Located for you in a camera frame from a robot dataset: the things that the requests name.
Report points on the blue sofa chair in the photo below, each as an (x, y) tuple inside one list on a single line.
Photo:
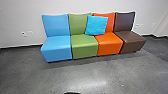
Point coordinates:
[(56, 46)]

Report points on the green sofa chair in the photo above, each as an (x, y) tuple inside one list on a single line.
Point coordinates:
[(83, 45)]

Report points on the brown sofa chair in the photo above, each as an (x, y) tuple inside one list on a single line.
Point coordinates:
[(131, 40)]

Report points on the blue square cushion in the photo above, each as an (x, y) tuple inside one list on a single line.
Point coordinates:
[(96, 25)]

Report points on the orange sofa chair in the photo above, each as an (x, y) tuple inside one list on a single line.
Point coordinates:
[(108, 43)]

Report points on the white wall outlet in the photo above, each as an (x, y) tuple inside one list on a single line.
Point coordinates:
[(23, 33), (136, 25), (30, 32)]

